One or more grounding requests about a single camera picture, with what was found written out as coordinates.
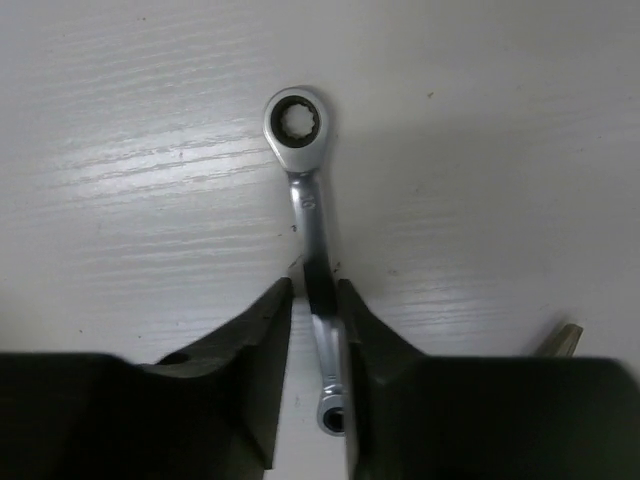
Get yellow handled pliers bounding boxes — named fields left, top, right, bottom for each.
left=534, top=322, right=584, bottom=358

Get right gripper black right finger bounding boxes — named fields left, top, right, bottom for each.
left=338, top=280, right=639, bottom=479

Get small silver wrench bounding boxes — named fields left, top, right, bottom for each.
left=263, top=86, right=346, bottom=436

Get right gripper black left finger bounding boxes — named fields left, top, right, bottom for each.
left=1, top=278, right=293, bottom=479

